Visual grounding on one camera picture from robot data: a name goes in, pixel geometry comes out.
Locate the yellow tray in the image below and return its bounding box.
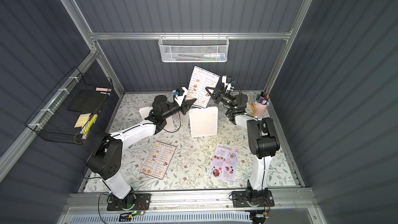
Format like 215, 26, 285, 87
247, 101, 255, 113

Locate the yellow sticky notepad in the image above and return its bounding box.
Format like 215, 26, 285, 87
74, 113, 91, 128

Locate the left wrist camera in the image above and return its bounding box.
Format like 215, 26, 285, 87
173, 87, 188, 106

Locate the pink eraser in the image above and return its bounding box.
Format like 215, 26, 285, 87
95, 87, 112, 92

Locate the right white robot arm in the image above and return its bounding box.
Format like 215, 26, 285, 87
205, 87, 280, 201

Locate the dim sum menu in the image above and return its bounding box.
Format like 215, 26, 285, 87
140, 141, 177, 180
187, 66, 220, 108

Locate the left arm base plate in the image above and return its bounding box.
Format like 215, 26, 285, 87
107, 193, 151, 211

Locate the black notebook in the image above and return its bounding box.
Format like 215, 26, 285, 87
67, 90, 109, 114

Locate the white tube in basket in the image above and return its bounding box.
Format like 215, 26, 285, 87
203, 53, 226, 62

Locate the black wire wall basket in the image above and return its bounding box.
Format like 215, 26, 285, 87
25, 67, 114, 145

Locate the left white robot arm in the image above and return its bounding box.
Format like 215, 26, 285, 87
86, 95, 197, 200

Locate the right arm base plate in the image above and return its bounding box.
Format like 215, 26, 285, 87
230, 189, 275, 208

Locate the pink pen cup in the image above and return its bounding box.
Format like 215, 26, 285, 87
253, 102, 269, 117

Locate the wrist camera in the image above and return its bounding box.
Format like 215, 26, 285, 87
173, 87, 188, 106
222, 75, 232, 93

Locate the yellow patterned roll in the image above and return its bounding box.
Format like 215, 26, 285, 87
79, 114, 97, 142

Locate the white rack panel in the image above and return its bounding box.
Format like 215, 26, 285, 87
189, 106, 218, 138
173, 112, 190, 128
139, 106, 175, 132

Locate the pink special menu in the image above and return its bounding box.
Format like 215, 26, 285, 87
209, 144, 240, 183

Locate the white wire mesh basket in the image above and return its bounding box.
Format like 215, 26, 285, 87
158, 35, 230, 63

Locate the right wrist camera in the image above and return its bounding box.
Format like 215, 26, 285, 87
222, 75, 232, 93

